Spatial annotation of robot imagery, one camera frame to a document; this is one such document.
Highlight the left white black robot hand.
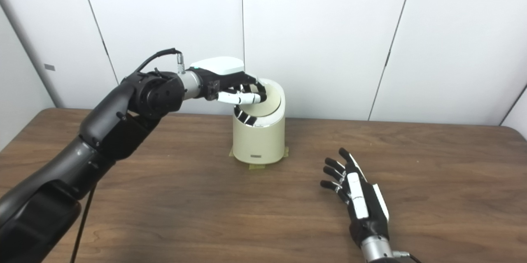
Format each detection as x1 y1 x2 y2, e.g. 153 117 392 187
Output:
187 56 267 105

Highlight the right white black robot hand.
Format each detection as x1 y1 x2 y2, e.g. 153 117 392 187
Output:
320 148 390 249

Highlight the cream round bin lid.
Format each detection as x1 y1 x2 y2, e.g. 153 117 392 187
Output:
243 83 283 118

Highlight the cream-colored bin body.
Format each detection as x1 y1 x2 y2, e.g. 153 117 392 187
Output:
232 78 286 165

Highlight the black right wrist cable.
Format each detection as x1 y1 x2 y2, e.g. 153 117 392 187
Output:
393 250 423 263

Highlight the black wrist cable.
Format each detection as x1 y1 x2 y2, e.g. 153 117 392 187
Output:
70 48 184 263
393 250 423 263

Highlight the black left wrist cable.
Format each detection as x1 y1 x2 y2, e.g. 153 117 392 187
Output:
70 48 184 263

